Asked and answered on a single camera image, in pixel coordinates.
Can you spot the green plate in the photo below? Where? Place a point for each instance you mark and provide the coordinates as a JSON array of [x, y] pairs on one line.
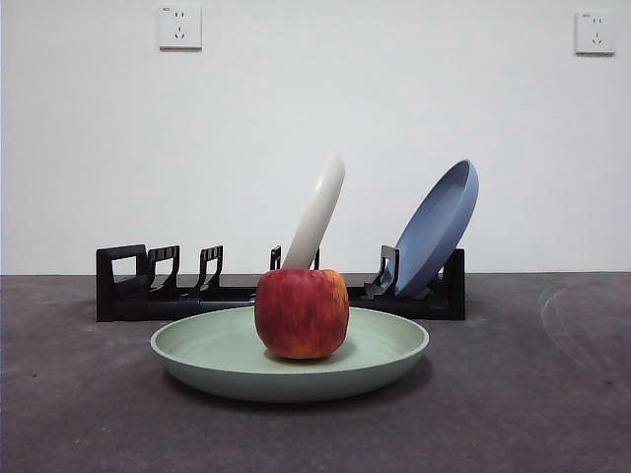
[[222, 374]]

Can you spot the black plate rack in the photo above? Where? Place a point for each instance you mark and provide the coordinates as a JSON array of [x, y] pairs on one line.
[[123, 308]]

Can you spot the cream white plate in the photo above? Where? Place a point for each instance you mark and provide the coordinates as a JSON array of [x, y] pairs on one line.
[[320, 207]]

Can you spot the white wall socket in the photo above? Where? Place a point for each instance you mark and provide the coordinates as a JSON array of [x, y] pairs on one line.
[[180, 27], [595, 32]]

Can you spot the blue plate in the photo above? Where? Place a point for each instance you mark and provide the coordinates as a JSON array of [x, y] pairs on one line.
[[434, 236]]

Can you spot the red apple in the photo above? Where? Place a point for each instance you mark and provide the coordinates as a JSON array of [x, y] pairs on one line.
[[301, 315]]

